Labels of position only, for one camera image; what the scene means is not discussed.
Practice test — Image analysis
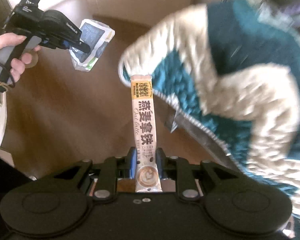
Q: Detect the person's left hand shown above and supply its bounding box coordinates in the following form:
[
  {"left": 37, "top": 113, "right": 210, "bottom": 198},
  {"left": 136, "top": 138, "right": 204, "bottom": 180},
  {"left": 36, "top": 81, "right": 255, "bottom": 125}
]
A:
[{"left": 0, "top": 33, "right": 42, "bottom": 90}]

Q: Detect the blue white plastic wrapper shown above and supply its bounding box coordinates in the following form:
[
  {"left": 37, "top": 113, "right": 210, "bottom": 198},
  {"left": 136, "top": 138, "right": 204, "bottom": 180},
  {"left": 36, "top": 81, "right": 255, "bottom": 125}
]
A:
[{"left": 69, "top": 19, "right": 115, "bottom": 72}]

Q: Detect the oat latte stick sachet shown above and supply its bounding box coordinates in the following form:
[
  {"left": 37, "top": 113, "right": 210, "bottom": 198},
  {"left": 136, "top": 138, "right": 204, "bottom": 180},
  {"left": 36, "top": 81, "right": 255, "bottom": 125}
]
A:
[{"left": 131, "top": 75, "right": 162, "bottom": 193}]

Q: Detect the teal zigzag knitted blanket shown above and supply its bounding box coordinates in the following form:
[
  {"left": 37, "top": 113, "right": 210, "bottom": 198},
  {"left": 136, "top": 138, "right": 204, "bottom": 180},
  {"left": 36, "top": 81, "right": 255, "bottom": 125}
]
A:
[{"left": 119, "top": 0, "right": 300, "bottom": 219}]

